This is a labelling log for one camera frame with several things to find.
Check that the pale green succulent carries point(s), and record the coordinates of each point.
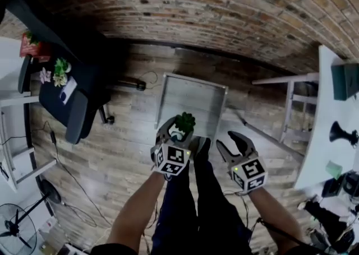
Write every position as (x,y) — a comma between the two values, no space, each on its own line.
(59,80)

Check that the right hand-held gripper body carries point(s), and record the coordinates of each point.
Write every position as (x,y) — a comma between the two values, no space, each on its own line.
(252,169)

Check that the small green plant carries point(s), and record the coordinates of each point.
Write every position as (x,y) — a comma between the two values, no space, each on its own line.
(185,122)

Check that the black high-back office chair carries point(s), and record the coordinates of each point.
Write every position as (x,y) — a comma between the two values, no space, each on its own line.
(89,80)

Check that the white and blue card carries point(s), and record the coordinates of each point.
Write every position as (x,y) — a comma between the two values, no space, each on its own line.
(68,90)

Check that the person's right shoe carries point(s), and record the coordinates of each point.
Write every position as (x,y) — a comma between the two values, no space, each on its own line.
(202,146)

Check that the black standing fan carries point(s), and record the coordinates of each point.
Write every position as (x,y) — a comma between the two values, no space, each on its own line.
(16,228)

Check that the green cup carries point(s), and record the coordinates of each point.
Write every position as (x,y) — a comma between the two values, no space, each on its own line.
(333,169)

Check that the person's dark trousers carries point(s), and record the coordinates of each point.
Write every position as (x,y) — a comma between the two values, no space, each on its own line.
(216,206)

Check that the person's left forearm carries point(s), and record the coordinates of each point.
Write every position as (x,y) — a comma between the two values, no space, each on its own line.
(131,209)

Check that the white table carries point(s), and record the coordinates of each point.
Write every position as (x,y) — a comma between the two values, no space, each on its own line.
(322,136)

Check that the black box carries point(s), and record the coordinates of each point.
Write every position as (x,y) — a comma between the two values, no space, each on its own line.
(346,83)

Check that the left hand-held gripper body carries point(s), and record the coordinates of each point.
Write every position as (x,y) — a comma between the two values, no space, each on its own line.
(174,155)

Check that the person's right forearm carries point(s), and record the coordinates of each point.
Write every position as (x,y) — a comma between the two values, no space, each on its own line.
(275,214)

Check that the grey nightstand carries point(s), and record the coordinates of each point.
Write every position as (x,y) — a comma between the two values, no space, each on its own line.
(196,94)

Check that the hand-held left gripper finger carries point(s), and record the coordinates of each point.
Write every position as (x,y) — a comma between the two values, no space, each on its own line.
(188,141)
(162,133)

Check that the white table lamp black base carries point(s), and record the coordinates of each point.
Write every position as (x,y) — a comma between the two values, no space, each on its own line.
(339,133)

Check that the person's black shirt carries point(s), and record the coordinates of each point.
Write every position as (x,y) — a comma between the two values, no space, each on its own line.
(112,249)

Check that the white desk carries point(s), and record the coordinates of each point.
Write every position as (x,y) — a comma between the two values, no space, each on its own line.
(28,161)

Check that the red box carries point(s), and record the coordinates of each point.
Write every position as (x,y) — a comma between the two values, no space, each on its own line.
(29,48)

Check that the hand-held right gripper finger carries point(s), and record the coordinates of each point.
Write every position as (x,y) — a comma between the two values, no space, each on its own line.
(248,147)
(224,153)

